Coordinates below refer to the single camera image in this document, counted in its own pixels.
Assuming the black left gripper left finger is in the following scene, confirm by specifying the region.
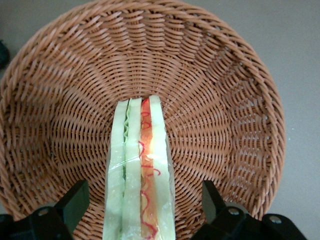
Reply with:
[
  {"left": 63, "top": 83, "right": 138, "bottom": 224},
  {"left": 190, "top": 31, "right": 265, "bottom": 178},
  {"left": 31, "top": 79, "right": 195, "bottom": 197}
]
[{"left": 0, "top": 179, "right": 90, "bottom": 240}]

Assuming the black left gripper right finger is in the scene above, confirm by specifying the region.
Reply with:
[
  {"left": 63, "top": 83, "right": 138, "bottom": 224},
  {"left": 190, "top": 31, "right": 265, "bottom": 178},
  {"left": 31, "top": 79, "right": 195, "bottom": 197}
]
[{"left": 192, "top": 180, "right": 305, "bottom": 240}]

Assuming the plastic-wrapped triangle sandwich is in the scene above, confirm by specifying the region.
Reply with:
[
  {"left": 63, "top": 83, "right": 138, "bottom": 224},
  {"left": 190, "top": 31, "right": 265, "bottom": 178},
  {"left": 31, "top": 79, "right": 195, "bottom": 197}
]
[{"left": 102, "top": 94, "right": 176, "bottom": 240}]

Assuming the round brown wicker basket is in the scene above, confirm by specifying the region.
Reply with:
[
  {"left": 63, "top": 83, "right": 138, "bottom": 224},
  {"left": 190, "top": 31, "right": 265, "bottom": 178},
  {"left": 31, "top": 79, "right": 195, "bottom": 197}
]
[{"left": 0, "top": 0, "right": 287, "bottom": 240}]

